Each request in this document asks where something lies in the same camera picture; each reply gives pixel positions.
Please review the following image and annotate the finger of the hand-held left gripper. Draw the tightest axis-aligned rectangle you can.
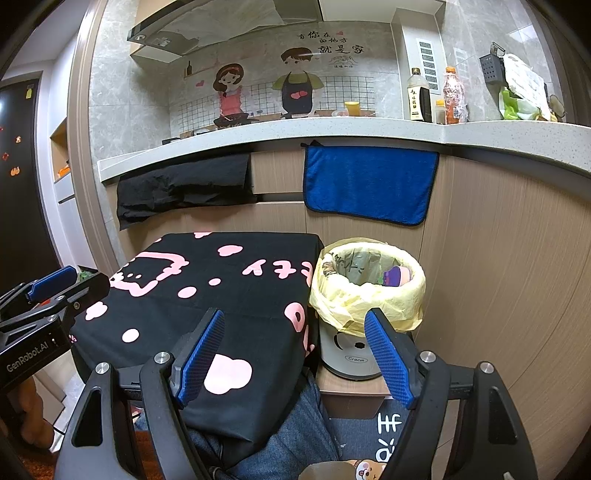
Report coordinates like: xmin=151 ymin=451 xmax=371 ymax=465
xmin=0 ymin=272 xmax=110 ymax=334
xmin=0 ymin=265 xmax=78 ymax=319

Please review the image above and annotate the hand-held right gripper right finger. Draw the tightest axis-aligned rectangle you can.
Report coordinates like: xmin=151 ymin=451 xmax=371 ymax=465
xmin=364 ymin=308 xmax=539 ymax=480

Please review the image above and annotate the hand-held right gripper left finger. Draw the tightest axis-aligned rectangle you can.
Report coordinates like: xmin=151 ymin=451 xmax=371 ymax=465
xmin=55 ymin=308 xmax=226 ymax=480

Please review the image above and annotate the grey trash bin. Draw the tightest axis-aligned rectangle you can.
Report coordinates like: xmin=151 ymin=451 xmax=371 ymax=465
xmin=318 ymin=318 xmax=387 ymax=382

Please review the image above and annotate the yellow bin liner bag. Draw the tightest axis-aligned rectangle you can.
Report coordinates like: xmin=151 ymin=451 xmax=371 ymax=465
xmin=308 ymin=237 xmax=427 ymax=336

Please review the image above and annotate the purple snack wrapper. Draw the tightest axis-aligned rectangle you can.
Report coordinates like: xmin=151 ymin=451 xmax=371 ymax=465
xmin=382 ymin=266 xmax=413 ymax=288

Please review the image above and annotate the person's left hand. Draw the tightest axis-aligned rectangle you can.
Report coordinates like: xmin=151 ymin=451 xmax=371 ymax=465
xmin=18 ymin=376 xmax=55 ymax=446

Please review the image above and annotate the wooden stool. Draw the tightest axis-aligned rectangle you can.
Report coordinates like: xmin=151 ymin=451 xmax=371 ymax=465
xmin=314 ymin=364 xmax=394 ymax=420

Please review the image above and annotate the dark printed floor mat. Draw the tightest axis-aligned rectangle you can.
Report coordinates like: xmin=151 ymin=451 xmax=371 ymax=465
xmin=329 ymin=399 xmax=416 ymax=480

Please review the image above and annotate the black pink printed tablecloth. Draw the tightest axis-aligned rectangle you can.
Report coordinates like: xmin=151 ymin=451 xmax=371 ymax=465
xmin=69 ymin=232 xmax=325 ymax=446

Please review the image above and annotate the black door with orange stickers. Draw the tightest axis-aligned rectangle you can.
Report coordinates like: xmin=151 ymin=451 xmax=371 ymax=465
xmin=0 ymin=78 xmax=57 ymax=288

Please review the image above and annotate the cartoon bear figure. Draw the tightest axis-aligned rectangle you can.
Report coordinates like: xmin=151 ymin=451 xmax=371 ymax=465
xmin=346 ymin=457 xmax=387 ymax=480

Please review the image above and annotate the person's blue jeans leg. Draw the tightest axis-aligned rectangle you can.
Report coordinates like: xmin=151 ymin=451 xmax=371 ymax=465
xmin=185 ymin=378 xmax=352 ymax=480

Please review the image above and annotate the black hanging cloth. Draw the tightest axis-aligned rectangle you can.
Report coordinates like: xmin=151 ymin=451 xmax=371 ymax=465
xmin=116 ymin=153 xmax=259 ymax=232

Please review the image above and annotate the blue hanging towel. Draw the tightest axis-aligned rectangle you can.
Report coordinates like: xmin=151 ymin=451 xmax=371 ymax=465
xmin=302 ymin=141 xmax=440 ymax=227

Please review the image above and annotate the grey kitchen countertop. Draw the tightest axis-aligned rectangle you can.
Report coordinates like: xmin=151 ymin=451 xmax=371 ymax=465
xmin=98 ymin=115 xmax=591 ymax=184

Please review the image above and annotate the dark sauce bottle white label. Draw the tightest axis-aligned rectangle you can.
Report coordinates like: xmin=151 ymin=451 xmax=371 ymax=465
xmin=407 ymin=68 xmax=434 ymax=123

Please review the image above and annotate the orange capped drink bottle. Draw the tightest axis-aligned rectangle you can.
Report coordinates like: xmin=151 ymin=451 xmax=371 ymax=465
xmin=443 ymin=67 xmax=467 ymax=125

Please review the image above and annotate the green plastic bag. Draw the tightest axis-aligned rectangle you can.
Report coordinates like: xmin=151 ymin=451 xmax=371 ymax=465
xmin=499 ymin=88 xmax=525 ymax=120

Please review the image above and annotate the steel range hood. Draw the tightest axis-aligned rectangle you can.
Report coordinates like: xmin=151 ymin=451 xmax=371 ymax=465
xmin=127 ymin=0 xmax=320 ymax=63

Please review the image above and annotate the grey utensil holder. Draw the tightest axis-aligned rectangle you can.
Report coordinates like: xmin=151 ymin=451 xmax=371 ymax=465
xmin=479 ymin=42 xmax=507 ymax=85

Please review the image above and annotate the white plastic bag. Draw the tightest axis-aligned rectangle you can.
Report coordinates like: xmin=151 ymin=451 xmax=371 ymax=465
xmin=503 ymin=53 xmax=553 ymax=117

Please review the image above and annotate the white wall shelf niche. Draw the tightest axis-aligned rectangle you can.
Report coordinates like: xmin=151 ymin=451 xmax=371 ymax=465
xmin=52 ymin=117 xmax=75 ymax=205

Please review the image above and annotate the cartoon couple wall poster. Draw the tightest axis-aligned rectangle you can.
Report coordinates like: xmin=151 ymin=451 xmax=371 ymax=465
xmin=168 ymin=28 xmax=400 ymax=133

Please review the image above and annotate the white vented wall unit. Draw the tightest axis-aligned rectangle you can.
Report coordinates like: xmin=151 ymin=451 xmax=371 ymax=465
xmin=392 ymin=21 xmax=447 ymax=119

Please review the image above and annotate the white wall cabinet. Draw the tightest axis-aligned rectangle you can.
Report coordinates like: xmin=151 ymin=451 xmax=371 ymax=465
xmin=318 ymin=0 xmax=447 ymax=22

